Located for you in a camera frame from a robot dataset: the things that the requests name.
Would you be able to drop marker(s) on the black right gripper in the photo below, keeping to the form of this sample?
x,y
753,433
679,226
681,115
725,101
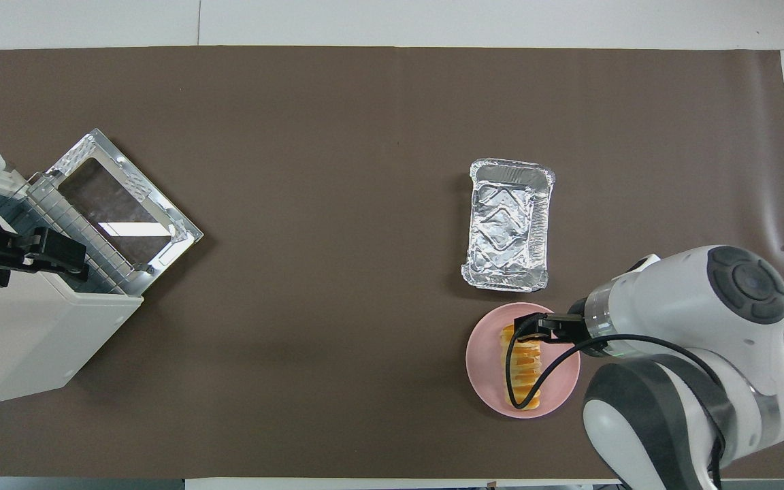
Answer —
x,y
572,327

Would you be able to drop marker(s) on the golden bread loaf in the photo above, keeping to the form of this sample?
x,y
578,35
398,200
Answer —
x,y
525,378

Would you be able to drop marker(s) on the glass oven door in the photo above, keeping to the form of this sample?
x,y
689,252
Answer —
x,y
120,204

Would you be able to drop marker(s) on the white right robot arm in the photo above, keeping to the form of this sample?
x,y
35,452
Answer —
x,y
678,320

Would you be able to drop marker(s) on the cream toaster oven body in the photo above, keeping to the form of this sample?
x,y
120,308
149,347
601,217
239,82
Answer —
x,y
18,333

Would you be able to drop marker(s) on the pink round plate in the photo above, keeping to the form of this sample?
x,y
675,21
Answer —
x,y
562,381

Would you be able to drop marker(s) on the aluminium foil tray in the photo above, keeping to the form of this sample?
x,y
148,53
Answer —
x,y
508,224

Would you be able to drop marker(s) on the brown table mat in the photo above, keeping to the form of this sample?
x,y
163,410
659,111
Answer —
x,y
331,204

